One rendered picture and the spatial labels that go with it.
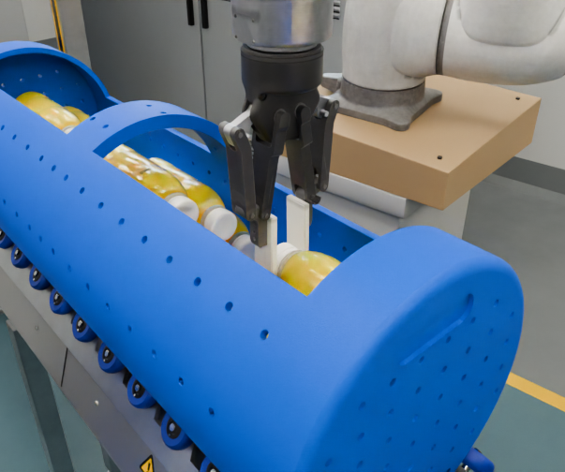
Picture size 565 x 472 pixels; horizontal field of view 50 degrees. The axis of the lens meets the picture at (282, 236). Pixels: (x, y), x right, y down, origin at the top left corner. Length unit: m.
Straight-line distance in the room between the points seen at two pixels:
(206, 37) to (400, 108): 1.79
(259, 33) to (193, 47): 2.37
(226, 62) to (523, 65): 1.86
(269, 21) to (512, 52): 0.59
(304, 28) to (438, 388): 0.31
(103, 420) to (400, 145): 0.63
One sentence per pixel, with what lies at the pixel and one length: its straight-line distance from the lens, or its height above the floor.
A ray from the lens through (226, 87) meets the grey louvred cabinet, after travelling 2.80.
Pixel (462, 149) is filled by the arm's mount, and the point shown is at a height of 1.07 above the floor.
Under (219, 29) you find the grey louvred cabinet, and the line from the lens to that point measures 2.75.
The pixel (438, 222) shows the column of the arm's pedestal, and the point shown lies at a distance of 1.24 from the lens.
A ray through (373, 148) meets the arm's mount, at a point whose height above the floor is 1.07.
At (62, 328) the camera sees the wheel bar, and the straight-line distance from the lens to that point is 0.91.
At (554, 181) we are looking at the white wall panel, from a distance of 3.50.
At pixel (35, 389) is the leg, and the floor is 0.45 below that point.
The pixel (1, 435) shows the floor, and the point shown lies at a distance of 2.12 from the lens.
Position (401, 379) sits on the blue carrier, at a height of 1.16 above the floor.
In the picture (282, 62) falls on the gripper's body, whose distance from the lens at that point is 0.54.
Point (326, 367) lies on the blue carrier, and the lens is 0.40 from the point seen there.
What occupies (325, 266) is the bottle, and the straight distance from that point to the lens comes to 0.60.
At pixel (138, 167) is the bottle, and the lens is 0.75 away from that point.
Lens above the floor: 1.47
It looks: 31 degrees down
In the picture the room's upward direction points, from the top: straight up
